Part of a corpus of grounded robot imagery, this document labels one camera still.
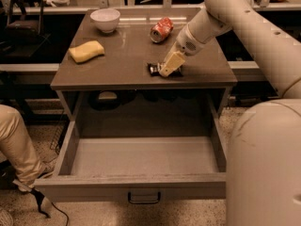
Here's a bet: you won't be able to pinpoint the grey cabinet table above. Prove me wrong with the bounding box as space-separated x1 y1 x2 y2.
50 7 238 122

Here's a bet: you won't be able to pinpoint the crushed red soda can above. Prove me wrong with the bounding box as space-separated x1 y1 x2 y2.
150 17 173 43

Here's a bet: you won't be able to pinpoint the open grey top drawer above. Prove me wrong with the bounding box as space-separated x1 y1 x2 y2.
36 92 226 202

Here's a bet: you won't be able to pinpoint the yellow sponge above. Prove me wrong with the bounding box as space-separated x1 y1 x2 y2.
69 40 104 63

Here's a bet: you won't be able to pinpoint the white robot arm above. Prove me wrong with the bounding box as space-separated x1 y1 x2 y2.
160 0 301 226

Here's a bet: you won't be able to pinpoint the black chair at left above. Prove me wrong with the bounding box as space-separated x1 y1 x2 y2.
0 0 49 60

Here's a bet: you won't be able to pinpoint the black drawer handle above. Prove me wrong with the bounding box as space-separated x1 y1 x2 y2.
127 192 161 204

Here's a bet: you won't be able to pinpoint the black cable on floor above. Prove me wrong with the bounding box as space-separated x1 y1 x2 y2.
31 188 70 226

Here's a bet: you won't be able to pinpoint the person leg beige trousers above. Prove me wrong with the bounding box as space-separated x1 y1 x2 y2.
0 105 56 188

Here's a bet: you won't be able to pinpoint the white ceramic bowl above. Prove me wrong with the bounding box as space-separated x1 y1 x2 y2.
90 8 120 33

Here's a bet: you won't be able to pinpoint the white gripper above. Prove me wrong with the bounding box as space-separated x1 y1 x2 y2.
159 25 204 77

